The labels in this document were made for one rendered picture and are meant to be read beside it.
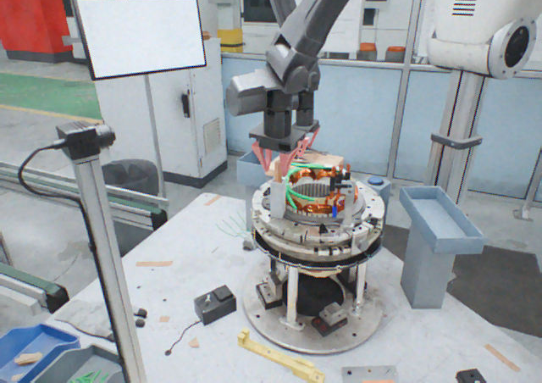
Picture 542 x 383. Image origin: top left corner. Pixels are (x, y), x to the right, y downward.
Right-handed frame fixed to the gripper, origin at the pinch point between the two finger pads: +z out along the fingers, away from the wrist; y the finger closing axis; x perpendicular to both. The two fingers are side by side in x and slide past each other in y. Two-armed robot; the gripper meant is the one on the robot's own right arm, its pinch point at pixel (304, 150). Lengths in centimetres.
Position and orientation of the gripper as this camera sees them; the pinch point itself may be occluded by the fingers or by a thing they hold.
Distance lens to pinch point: 125.5
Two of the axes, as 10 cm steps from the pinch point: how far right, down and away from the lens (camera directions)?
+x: 9.1, 1.6, -3.9
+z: 0.3, 8.9, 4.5
